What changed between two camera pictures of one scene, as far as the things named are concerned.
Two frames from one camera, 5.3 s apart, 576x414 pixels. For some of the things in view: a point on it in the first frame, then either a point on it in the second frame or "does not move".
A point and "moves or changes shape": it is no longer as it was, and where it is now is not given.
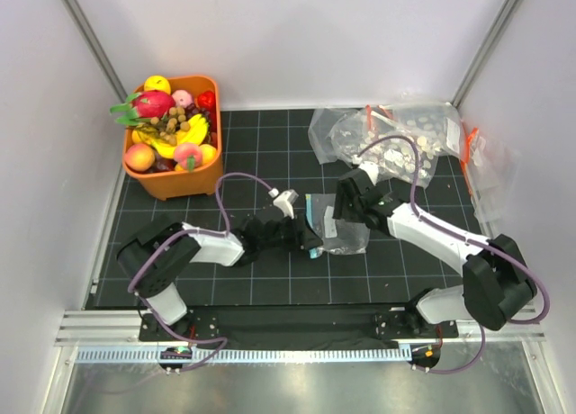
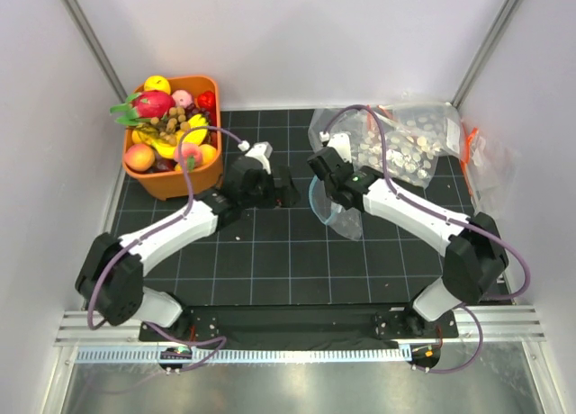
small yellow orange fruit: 209,153 does not move
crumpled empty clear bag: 321,121 does not move
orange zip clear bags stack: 491,174 does not move
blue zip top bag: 339,237 moves or changes shape
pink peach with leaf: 188,156 does not move
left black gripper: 303,239 -> 283,196
